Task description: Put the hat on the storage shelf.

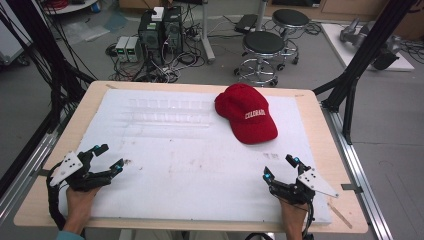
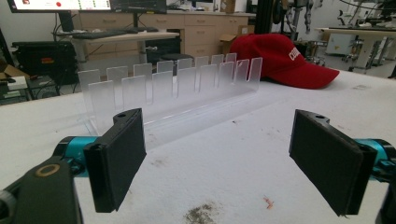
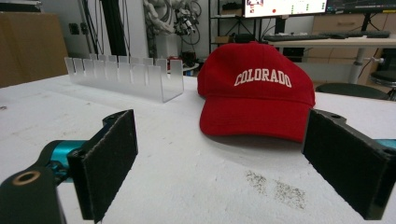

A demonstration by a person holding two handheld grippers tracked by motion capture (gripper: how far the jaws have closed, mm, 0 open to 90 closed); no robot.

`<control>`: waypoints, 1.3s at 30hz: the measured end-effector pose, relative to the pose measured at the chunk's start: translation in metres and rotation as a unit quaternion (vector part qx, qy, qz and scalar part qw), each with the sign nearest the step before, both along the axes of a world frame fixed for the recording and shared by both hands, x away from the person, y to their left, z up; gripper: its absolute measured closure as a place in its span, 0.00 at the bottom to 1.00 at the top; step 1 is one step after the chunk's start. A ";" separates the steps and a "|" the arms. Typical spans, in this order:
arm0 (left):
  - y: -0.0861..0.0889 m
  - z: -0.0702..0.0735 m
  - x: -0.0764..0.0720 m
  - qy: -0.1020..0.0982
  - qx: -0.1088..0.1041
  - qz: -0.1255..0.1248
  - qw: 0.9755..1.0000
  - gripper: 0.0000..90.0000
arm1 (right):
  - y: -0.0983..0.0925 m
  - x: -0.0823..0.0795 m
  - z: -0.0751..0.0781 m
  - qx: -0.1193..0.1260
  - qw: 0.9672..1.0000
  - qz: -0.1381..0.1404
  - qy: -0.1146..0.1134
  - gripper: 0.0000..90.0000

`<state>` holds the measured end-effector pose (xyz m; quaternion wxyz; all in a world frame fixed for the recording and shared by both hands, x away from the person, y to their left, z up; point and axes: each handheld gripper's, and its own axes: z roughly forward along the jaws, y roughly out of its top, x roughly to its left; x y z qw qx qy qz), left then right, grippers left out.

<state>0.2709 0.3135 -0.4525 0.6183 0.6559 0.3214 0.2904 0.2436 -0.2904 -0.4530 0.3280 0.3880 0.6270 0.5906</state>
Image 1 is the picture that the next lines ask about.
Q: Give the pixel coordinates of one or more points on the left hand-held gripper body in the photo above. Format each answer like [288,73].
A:
[68,170]

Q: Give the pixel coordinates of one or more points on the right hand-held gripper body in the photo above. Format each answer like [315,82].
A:
[305,186]

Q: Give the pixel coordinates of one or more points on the red baseball cap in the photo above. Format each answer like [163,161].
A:
[246,112]

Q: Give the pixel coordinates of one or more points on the person's left hand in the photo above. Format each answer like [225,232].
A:
[80,196]

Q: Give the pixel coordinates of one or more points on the person's right hand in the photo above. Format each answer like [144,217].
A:
[293,213]

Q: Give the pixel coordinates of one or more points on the white foam mat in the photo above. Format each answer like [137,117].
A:
[186,156]

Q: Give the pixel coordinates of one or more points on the grey power supply unit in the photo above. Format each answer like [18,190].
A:
[121,49]
[134,49]

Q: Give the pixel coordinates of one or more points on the electronics equipment rack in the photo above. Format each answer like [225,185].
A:
[166,66]

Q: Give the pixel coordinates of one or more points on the black round stool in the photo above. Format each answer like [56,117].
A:
[262,55]
[289,28]

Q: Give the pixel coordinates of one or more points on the black computer tower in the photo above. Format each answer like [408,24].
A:
[173,30]
[150,35]

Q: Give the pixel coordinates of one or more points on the white floor board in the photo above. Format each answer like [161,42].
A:
[363,46]

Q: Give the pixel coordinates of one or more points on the black flat case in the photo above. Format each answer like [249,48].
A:
[246,22]

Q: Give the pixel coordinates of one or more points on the black metal frame stand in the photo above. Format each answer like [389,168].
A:
[43,63]
[361,63]

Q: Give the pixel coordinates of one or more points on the grey metal post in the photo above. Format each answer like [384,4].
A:
[206,31]

